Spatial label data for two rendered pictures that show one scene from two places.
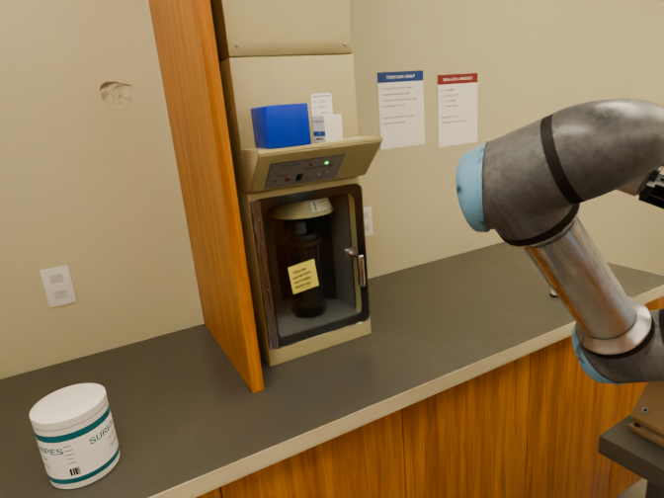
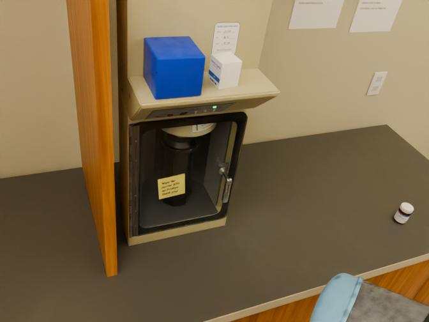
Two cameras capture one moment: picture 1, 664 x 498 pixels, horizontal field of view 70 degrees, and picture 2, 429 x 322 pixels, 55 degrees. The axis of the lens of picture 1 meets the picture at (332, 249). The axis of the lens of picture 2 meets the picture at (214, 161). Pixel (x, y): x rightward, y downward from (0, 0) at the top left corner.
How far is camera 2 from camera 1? 50 cm
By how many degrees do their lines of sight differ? 22
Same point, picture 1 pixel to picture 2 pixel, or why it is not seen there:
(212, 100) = (97, 47)
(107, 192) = not seen: outside the picture
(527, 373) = not seen: hidden behind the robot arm
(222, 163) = (101, 108)
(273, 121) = (163, 73)
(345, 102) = (253, 33)
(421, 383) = (249, 306)
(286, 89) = (188, 17)
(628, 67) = not seen: outside the picture
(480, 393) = (299, 303)
